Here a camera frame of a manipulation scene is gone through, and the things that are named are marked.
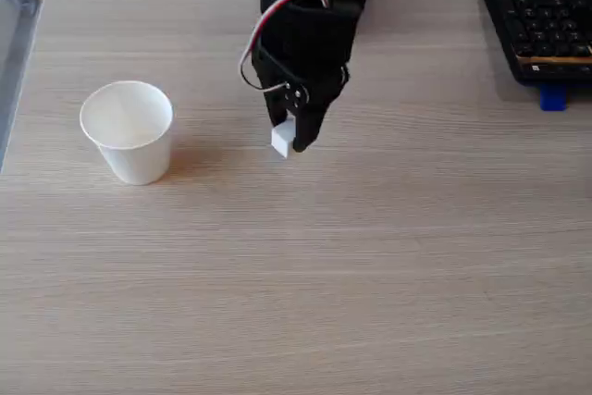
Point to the black keyboard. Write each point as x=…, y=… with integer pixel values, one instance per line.
x=541, y=29

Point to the white cube block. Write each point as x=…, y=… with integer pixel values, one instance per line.
x=282, y=139

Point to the white paper cup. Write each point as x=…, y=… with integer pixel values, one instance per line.
x=131, y=150

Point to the blue plastic clamp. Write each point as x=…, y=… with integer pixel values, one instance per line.
x=553, y=98

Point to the yellow pencil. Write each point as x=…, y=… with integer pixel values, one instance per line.
x=555, y=60

